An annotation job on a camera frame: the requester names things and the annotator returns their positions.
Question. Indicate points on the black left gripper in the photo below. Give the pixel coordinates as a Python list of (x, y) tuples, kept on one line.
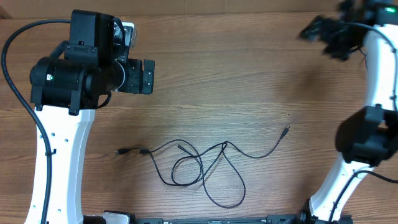
[(135, 68)]

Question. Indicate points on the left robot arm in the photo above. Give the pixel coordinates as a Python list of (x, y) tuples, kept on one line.
[(66, 87)]

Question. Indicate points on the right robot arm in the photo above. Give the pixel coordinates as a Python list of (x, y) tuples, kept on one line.
[(369, 136)]

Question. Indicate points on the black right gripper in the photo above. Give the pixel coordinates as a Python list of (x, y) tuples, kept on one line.
[(319, 29)]

